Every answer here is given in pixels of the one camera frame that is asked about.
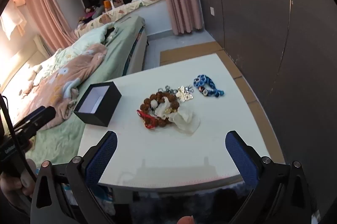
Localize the pink floral blanket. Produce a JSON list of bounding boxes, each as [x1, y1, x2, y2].
[[20, 44, 107, 130]]

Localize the pile of plush toys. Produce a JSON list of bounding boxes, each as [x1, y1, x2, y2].
[[79, 6, 106, 22]]

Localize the black jewelry box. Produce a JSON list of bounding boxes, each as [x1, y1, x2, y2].
[[73, 81, 122, 127]]

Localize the brown cardboard sheets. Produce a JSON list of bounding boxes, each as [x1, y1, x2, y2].
[[160, 41, 266, 114]]

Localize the white organza pouch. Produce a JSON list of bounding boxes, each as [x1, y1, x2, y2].
[[154, 98, 201, 133]]

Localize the pale hanging cloth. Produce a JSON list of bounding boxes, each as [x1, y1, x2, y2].
[[0, 0, 27, 40]]

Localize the white radiator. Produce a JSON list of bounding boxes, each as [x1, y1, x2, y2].
[[34, 36, 52, 57]]

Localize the pale plush toy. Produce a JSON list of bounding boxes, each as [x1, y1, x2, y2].
[[22, 65, 43, 94]]

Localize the cream printed quilt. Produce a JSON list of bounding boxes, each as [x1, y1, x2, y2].
[[75, 0, 166, 37]]

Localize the black cable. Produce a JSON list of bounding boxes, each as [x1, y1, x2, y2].
[[0, 92, 36, 182]]

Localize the brown wooden bead bracelet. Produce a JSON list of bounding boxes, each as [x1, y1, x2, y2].
[[143, 91, 181, 127]]

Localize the bed with green sheet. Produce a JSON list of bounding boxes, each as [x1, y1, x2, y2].
[[0, 15, 146, 165]]

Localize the blue braided bracelet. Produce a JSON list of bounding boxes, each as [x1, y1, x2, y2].
[[193, 75, 225, 97]]

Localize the silver butterfly chain bracelet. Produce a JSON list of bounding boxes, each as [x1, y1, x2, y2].
[[157, 84, 195, 103]]

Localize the person's left hand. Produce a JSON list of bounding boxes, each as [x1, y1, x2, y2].
[[0, 159, 37, 205]]

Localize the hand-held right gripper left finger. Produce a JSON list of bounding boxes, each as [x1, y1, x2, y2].
[[30, 131, 118, 224]]

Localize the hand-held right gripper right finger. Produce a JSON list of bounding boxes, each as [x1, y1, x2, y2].
[[225, 131, 320, 224]]

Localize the red string bracelet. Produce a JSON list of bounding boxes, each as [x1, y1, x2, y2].
[[136, 109, 156, 130]]

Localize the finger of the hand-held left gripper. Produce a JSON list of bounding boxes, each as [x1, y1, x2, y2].
[[12, 105, 56, 135]]

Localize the light green quilt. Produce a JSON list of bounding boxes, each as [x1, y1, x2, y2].
[[34, 23, 116, 82]]

